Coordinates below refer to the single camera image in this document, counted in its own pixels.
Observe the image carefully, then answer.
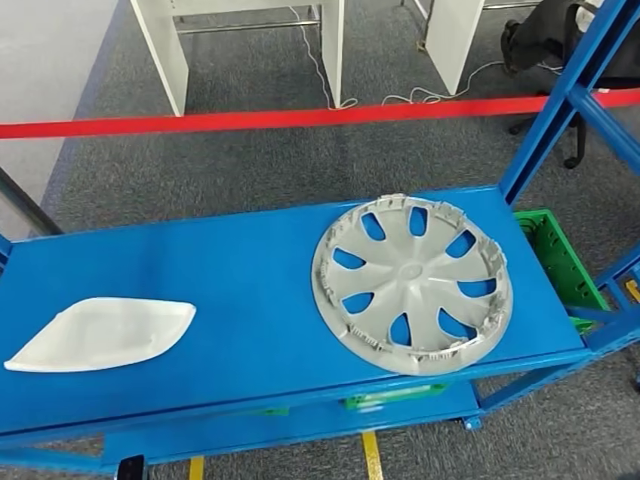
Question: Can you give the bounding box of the white plastic cover part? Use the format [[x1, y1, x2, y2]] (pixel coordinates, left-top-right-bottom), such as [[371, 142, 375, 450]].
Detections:
[[4, 297, 197, 374]]

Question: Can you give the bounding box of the white desk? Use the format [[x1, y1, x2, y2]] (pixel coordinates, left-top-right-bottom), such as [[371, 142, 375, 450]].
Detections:
[[425, 0, 486, 96], [130, 0, 346, 118]]

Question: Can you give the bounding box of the blue metal shelf rack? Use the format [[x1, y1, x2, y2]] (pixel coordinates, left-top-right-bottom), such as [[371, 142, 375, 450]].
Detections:
[[0, 0, 640, 478], [593, 243, 640, 313]]

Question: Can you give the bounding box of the yellow floor tape outline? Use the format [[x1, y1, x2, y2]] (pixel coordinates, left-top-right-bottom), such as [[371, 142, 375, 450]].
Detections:
[[187, 431, 384, 480]]

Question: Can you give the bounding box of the white floor cable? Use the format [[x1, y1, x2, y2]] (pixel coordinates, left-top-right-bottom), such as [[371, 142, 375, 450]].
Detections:
[[288, 6, 359, 111], [381, 59, 506, 107]]

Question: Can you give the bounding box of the person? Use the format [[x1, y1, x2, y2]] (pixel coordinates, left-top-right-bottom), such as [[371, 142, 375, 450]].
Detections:
[[500, 0, 601, 75]]

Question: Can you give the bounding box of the red barrier belt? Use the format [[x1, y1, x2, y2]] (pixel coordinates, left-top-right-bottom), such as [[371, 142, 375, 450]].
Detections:
[[0, 87, 640, 141]]

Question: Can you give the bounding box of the grey plastic hubcap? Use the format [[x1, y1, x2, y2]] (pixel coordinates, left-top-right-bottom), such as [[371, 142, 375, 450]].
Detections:
[[310, 193, 515, 378]]

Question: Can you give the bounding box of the black office chair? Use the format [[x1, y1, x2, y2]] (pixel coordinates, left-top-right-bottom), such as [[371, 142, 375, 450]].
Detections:
[[509, 0, 640, 170]]

